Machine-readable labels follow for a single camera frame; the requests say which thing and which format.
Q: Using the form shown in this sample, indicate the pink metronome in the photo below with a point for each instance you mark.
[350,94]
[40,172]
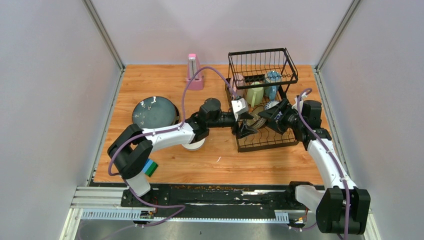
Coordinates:
[194,80]

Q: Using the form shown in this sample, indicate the green handled cream mug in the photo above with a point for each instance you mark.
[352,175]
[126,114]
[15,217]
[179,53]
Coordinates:
[254,94]

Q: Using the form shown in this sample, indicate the pink mug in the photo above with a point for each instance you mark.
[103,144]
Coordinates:
[237,81]

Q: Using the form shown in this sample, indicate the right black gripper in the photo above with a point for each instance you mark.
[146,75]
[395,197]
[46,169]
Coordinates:
[281,107]

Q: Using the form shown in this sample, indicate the black bottom plate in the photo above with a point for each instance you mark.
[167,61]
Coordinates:
[177,115]

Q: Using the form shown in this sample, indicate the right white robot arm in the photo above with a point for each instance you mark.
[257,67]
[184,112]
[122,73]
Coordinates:
[343,207]

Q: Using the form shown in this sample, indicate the black gold patterned bowl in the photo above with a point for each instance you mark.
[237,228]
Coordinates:
[257,122]

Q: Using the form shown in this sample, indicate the black wire dish rack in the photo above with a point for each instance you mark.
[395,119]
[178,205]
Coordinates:
[253,65]

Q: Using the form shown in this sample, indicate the red patterned bowl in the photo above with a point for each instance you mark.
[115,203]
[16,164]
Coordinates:
[271,104]

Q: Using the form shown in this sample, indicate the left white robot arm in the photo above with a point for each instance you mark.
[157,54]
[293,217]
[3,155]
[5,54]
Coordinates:
[129,153]

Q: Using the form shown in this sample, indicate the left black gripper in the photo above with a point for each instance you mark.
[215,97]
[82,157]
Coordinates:
[240,133]

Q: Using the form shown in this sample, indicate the blue green striped block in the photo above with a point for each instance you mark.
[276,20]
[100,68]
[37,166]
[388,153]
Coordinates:
[149,167]

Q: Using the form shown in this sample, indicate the white patterned bowl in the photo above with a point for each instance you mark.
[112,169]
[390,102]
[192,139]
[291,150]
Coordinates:
[194,146]

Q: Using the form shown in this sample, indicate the blue mug yellow inside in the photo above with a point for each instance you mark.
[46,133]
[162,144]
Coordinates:
[272,77]

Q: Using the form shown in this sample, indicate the dark blue floral plate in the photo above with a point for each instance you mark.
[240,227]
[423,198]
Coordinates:
[154,112]

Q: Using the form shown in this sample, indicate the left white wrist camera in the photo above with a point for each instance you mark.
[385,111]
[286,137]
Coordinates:
[239,108]

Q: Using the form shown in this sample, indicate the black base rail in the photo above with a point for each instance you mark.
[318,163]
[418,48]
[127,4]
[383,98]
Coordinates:
[222,201]

